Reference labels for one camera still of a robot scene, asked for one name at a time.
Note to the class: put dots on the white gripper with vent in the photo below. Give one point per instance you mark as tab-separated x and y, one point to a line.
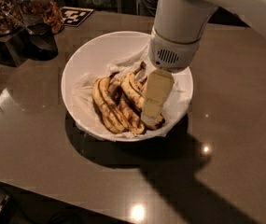
172	54

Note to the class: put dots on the spotted banana with long stem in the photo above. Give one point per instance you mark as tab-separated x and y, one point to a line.
131	89

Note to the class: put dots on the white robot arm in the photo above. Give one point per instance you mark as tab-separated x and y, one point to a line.
175	37

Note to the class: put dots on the small rear spotted banana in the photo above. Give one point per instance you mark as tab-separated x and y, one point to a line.
141	84

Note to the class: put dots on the middle brown spotted banana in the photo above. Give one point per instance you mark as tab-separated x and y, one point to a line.
135	124

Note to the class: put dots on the white bowl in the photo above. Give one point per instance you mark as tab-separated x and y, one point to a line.
117	40

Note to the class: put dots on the leftmost spotted banana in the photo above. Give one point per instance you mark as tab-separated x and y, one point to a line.
112	118

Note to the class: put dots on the white paper napkin liner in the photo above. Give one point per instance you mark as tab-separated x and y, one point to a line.
90	64

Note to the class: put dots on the black white marker tag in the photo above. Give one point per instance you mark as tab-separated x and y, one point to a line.
74	16

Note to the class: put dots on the glass jar of nuts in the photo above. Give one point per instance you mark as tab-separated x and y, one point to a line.
47	10

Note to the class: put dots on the dark metal stand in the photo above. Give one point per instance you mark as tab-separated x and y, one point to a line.
12	50

